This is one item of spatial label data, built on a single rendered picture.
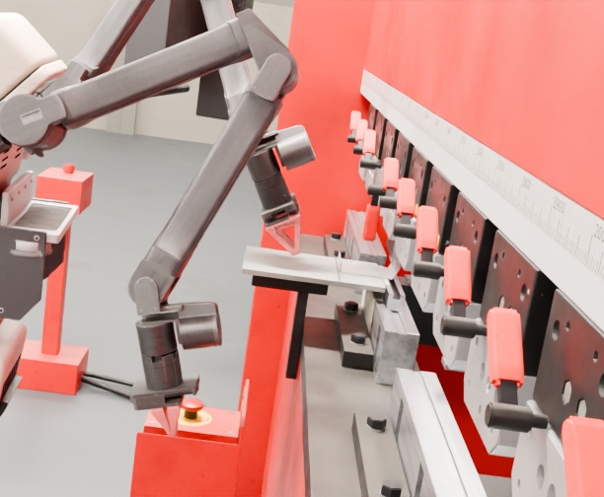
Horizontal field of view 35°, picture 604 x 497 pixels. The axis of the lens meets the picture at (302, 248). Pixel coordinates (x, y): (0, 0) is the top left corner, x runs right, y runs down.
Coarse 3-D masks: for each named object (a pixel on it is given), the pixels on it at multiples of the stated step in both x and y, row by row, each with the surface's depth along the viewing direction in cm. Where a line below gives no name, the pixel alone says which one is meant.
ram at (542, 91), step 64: (384, 0) 226; (448, 0) 133; (512, 0) 94; (576, 0) 73; (384, 64) 206; (448, 64) 126; (512, 64) 91; (576, 64) 71; (512, 128) 88; (576, 128) 69; (576, 192) 67
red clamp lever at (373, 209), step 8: (368, 192) 162; (376, 192) 162; (384, 192) 162; (376, 200) 163; (368, 208) 163; (376, 208) 163; (368, 216) 163; (376, 216) 163; (368, 224) 163; (376, 224) 163; (368, 232) 163; (376, 232) 164; (368, 240) 164
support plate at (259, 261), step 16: (256, 256) 182; (272, 256) 184; (288, 256) 186; (304, 256) 187; (320, 256) 189; (256, 272) 172; (272, 272) 172; (288, 272) 174; (304, 272) 176; (320, 272) 177; (336, 272) 179; (352, 288) 173; (368, 288) 173; (384, 288) 173
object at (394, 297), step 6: (396, 276) 183; (390, 282) 181; (396, 282) 178; (390, 288) 173; (396, 288) 176; (402, 288) 175; (384, 294) 176; (390, 294) 170; (396, 294) 174; (402, 294) 171; (384, 300) 174; (390, 300) 170; (396, 300) 170; (402, 300) 170; (390, 306) 170; (396, 306) 170; (402, 306) 170
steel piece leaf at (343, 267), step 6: (342, 264) 185; (348, 264) 186; (354, 264) 186; (360, 264) 187; (366, 264) 188; (342, 270) 180; (348, 270) 181; (354, 270) 182; (360, 270) 182; (366, 270) 183; (372, 270) 184; (378, 270) 184; (384, 270) 185; (372, 276) 180; (378, 276) 180; (384, 276) 180; (390, 276) 181
